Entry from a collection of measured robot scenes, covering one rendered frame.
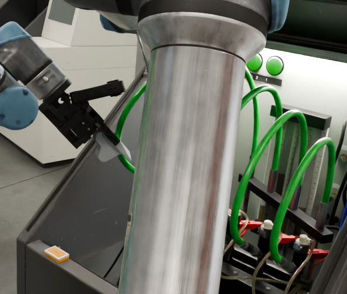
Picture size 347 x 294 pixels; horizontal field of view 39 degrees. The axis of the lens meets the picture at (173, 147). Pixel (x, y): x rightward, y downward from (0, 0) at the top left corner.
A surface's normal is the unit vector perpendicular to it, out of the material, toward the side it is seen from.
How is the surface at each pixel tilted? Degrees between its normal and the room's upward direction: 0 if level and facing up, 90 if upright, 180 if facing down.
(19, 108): 90
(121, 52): 90
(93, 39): 90
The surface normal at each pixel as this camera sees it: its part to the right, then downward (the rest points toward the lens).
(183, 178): 0.04, -0.08
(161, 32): -0.59, 0.56
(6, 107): 0.65, 0.32
